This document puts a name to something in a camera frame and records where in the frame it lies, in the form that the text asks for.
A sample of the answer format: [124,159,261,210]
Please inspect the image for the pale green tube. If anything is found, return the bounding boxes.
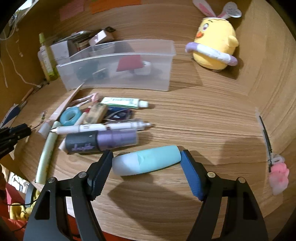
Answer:
[35,121,62,185]

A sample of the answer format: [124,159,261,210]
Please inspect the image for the pink paper card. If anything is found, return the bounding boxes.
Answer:
[49,83,84,123]

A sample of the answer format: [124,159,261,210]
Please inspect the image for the teal and white squeeze tube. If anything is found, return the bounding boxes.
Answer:
[112,145,182,176]

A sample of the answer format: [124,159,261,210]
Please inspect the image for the orange sticky note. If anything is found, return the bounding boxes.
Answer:
[90,0,114,14]

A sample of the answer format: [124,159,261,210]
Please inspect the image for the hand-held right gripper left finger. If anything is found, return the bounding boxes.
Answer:
[23,149,114,241]

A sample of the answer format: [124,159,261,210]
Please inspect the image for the white and green ointment tube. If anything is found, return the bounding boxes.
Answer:
[100,97,149,109]

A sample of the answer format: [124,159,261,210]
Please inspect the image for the black hair clip pink plush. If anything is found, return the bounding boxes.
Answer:
[255,107,290,196]

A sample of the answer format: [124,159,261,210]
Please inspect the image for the yellow soft toy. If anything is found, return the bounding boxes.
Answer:
[9,202,36,221]

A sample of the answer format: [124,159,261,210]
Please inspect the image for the beige eraser block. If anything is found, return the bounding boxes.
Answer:
[83,103,108,123]

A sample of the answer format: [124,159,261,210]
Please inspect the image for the red packet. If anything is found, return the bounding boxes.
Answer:
[116,55,143,72]

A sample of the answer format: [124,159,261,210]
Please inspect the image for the small white carton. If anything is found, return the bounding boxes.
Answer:
[89,29,114,46]

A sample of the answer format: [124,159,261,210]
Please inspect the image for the pink sticky note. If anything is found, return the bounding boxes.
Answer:
[59,3,84,21]

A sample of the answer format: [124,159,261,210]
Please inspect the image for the purple bottle with dark cap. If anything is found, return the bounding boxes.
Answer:
[65,128,139,155]

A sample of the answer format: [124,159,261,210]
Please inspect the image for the red cloth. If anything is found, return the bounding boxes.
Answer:
[0,181,82,241]

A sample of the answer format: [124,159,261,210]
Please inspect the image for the clear plastic box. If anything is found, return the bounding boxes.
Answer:
[56,39,175,91]

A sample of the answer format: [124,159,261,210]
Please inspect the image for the stack of books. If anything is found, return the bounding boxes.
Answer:
[53,31,93,50]

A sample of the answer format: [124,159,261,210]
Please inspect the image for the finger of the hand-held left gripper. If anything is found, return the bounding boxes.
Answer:
[0,138,19,159]
[0,123,32,141]

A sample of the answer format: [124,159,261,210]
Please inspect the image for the white tape roll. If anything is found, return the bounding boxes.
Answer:
[134,61,152,76]

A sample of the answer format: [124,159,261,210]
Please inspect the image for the dark blue packet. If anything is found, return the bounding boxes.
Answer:
[104,108,134,121]

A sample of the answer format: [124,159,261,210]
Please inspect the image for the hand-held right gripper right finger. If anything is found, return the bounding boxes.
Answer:
[180,149,269,241]

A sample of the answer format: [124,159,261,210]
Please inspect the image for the yellow chick plush toy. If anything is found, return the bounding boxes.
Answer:
[185,0,243,72]

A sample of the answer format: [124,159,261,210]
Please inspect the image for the braided pink white hair tie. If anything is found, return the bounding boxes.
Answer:
[70,92,100,108]

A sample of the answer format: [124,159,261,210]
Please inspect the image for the white cord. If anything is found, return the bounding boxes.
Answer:
[0,20,45,89]

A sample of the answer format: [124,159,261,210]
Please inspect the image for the white marker pen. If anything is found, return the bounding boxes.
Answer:
[55,122,153,135]

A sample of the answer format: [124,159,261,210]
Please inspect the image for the teal tape ring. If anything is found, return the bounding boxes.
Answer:
[59,107,83,126]

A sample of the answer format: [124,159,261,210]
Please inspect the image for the green spray bottle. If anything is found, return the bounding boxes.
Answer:
[37,32,59,81]

